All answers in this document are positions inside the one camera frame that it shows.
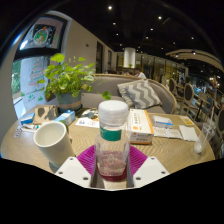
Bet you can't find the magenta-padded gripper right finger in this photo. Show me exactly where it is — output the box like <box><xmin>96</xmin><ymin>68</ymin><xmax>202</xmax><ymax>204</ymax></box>
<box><xmin>126</xmin><ymin>145</ymin><xmax>170</xmax><ymax>189</ymax></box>

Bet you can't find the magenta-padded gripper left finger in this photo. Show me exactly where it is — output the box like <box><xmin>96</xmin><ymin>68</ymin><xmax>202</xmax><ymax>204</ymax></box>
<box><xmin>54</xmin><ymin>144</ymin><xmax>100</xmax><ymax>189</ymax></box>

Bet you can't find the clear plastic bottle white cap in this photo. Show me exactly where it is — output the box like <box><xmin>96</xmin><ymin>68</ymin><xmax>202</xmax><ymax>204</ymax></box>
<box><xmin>94</xmin><ymin>99</ymin><xmax>131</xmax><ymax>183</ymax></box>

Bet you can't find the pale ceramic mug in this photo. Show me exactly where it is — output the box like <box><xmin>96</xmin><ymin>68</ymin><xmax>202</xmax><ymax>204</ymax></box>
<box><xmin>33</xmin><ymin>120</ymin><xmax>77</xmax><ymax>169</ymax></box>

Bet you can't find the white and orange carton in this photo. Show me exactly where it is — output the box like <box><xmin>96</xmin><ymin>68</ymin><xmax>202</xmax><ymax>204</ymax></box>
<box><xmin>126</xmin><ymin>108</ymin><xmax>155</xmax><ymax>145</ymax></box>

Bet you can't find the small white blue box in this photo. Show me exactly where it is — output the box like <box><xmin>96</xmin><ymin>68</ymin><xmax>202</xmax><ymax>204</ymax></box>
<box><xmin>151</xmin><ymin>114</ymin><xmax>174</xmax><ymax>129</ymax></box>

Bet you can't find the light blue small carton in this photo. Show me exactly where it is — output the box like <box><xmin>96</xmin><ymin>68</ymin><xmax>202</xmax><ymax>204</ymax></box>
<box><xmin>54</xmin><ymin>109</ymin><xmax>77</xmax><ymax>127</ymax></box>

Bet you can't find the clear plastic cup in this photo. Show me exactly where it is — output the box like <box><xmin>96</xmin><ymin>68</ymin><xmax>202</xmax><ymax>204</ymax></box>
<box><xmin>193</xmin><ymin>122</ymin><xmax>214</xmax><ymax>154</ymax></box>

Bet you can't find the long white tube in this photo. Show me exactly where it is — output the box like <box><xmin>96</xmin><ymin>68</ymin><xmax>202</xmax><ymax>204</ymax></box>
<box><xmin>21</xmin><ymin>123</ymin><xmax>43</xmax><ymax>132</ymax></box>

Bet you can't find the small yellow card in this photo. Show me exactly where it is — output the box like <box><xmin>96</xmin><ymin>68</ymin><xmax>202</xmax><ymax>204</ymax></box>
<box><xmin>179</xmin><ymin>115</ymin><xmax>194</xmax><ymax>126</ymax></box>

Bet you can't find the silver pill blister pack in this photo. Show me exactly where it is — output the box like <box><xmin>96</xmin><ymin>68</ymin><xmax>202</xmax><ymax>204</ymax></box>
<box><xmin>13</xmin><ymin>128</ymin><xmax>24</xmax><ymax>138</ymax></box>

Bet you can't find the blue and white flat box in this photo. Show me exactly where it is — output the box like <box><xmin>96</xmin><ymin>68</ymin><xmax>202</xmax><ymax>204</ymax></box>
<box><xmin>19</xmin><ymin>112</ymin><xmax>36</xmax><ymax>126</ymax></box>

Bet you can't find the grey white chevron cushion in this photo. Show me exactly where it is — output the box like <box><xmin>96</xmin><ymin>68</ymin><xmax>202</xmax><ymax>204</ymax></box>
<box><xmin>116</xmin><ymin>78</ymin><xmax>163</xmax><ymax>110</ymax></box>

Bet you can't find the grey tufted chair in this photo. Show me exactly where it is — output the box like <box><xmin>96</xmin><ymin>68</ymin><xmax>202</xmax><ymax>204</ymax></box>
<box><xmin>213</xmin><ymin>116</ymin><xmax>224</xmax><ymax>158</ymax></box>

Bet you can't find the white drinking straw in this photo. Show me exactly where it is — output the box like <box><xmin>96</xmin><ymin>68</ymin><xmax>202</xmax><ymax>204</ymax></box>
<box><xmin>207</xmin><ymin>105</ymin><xmax>216</xmax><ymax>134</ymax></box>

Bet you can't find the group of dining chairs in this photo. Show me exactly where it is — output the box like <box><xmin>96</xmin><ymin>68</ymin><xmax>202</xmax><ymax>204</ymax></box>
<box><xmin>159</xmin><ymin>74</ymin><xmax>224</xmax><ymax>134</ymax></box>

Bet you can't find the grey curved sofa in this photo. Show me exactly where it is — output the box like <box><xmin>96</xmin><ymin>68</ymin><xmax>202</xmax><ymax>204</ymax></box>
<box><xmin>81</xmin><ymin>73</ymin><xmax>178</xmax><ymax>116</ymax></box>

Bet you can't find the green potted plant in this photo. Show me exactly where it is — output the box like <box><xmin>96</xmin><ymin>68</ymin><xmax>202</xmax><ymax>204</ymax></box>
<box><xmin>37</xmin><ymin>53</ymin><xmax>113</xmax><ymax>114</ymax></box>

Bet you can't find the person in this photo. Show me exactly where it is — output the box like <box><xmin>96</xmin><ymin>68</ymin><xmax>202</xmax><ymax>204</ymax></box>
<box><xmin>133</xmin><ymin>67</ymin><xmax>148</xmax><ymax>80</ymax></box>

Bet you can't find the framed colourful poster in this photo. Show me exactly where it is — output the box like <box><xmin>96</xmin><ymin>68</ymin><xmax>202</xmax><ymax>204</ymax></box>
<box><xmin>18</xmin><ymin>14</ymin><xmax>68</xmax><ymax>60</ymax></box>

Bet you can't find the group of ceiling lights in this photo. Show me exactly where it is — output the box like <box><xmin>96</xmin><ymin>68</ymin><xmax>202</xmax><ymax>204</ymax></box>
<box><xmin>106</xmin><ymin>4</ymin><xmax>198</xmax><ymax>54</ymax></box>

